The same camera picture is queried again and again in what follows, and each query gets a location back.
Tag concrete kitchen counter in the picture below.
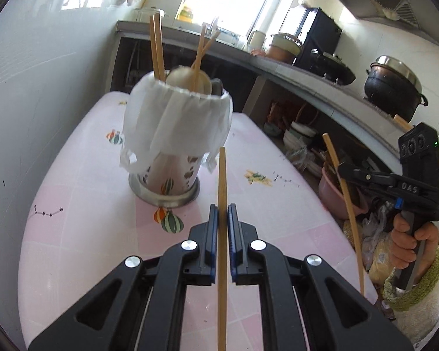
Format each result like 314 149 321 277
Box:
116 20 439 177

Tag clear bag of yellow grain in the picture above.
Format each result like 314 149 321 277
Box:
368 241 394 286

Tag red packaging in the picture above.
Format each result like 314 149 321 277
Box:
267 100 315 125

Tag crumpled clear plastic bag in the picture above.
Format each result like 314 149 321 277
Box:
289 146 315 166

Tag pink plastic basin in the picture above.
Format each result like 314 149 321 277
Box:
318 168 367 218

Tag black pot with steel lid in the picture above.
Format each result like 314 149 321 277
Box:
364 56 429 123

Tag stack of white bowls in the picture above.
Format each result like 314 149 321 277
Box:
282 121 317 154

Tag pink printed tablecloth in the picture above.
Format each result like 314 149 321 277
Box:
18 91 385 351

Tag person's right hand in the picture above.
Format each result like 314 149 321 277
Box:
391 213 439 285

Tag black gas stove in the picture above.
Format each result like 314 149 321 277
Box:
320 73 358 87

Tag white mug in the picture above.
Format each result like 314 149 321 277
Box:
247 30 267 50

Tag sink drain pipes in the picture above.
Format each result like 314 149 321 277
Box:
122 40 150 92

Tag black wok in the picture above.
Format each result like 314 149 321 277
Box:
309 49 356 81

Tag beige rice paddle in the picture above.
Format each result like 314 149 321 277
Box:
166 66 211 96

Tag printed steel utensil holder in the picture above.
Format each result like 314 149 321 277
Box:
129 152 201 207

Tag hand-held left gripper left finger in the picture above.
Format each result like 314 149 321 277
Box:
28 205 219 351

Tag person's right forearm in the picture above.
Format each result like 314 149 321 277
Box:
382 245 439 345

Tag wooden chopstick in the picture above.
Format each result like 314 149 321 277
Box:
154 14 167 82
217 147 228 351
192 30 222 72
149 15 160 80
190 23 208 92
322 133 366 295

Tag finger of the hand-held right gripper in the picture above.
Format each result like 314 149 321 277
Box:
337 162 400 188
354 182 398 202

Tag brown clay pot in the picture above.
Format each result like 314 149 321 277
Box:
265 44 301 65

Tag container with white plastic bag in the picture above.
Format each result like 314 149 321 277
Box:
119 71 234 175

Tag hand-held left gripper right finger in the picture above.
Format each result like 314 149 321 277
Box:
228 205 414 351

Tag black kitchen appliance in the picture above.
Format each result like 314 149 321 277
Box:
296 7 343 68

